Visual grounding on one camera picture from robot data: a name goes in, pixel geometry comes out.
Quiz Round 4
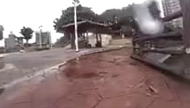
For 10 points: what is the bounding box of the tall building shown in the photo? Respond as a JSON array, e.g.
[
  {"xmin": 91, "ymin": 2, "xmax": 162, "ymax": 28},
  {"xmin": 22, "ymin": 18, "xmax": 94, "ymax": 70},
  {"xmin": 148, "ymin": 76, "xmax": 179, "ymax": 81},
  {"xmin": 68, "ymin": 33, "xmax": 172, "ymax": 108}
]
[{"xmin": 160, "ymin": 0, "xmax": 186, "ymax": 30}]

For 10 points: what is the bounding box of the roofed shelter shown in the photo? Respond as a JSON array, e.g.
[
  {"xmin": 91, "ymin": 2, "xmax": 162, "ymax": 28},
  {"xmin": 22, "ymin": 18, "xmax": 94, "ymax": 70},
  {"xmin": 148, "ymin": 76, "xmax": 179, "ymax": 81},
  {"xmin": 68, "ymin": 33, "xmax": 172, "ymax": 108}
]
[{"xmin": 60, "ymin": 17, "xmax": 114, "ymax": 52}]

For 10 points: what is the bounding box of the dark wooden railing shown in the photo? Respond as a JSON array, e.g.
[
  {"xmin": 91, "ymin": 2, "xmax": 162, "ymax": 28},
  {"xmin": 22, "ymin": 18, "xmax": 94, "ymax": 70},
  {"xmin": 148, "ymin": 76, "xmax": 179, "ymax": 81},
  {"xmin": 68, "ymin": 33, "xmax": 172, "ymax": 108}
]
[{"xmin": 125, "ymin": 0, "xmax": 190, "ymax": 97}]

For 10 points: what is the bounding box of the small tree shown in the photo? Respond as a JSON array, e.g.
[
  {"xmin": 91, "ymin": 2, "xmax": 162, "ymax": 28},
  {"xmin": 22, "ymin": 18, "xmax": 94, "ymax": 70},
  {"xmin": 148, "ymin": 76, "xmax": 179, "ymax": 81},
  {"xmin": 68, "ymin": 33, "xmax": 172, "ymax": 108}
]
[{"xmin": 18, "ymin": 25, "xmax": 36, "ymax": 47}]

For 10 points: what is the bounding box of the red paved path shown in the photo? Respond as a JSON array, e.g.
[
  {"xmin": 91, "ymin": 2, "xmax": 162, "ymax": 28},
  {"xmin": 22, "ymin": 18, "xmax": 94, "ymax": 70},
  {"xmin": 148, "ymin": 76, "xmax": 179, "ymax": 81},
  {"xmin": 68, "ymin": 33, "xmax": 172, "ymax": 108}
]
[{"xmin": 0, "ymin": 41, "xmax": 190, "ymax": 108}]

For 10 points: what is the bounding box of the white street lamp pole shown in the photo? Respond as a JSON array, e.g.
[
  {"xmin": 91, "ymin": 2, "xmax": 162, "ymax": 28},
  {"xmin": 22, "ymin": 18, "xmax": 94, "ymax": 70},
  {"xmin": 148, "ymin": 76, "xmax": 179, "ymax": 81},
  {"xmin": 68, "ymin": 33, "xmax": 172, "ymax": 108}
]
[{"xmin": 68, "ymin": 0, "xmax": 86, "ymax": 53}]

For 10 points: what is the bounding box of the grey kerb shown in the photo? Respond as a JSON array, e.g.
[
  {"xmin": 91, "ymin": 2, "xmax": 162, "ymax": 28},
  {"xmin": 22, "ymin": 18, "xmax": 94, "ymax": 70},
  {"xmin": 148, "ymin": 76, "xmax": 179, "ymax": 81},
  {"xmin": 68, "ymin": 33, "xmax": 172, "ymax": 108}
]
[{"xmin": 0, "ymin": 43, "xmax": 137, "ymax": 98}]

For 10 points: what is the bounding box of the grey asphalt road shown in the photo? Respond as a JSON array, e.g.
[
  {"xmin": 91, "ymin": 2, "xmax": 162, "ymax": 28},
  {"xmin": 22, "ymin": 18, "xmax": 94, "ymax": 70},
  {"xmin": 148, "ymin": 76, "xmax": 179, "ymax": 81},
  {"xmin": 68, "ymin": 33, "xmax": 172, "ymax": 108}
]
[{"xmin": 0, "ymin": 44, "xmax": 87, "ymax": 92}]

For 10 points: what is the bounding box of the low grey building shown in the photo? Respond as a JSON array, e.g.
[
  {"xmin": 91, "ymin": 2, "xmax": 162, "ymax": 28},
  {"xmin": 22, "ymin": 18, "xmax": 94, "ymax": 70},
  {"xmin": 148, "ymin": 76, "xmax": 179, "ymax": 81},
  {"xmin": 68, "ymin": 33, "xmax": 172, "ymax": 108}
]
[{"xmin": 2, "ymin": 30, "xmax": 26, "ymax": 53}]

